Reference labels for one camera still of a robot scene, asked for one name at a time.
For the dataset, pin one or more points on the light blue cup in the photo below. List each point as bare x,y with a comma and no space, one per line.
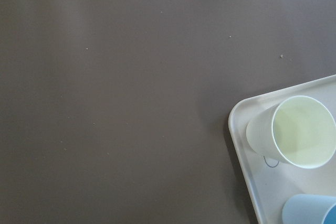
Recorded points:
307,208

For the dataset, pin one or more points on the cream rectangular rabbit tray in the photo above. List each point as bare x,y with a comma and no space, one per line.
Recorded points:
270,184

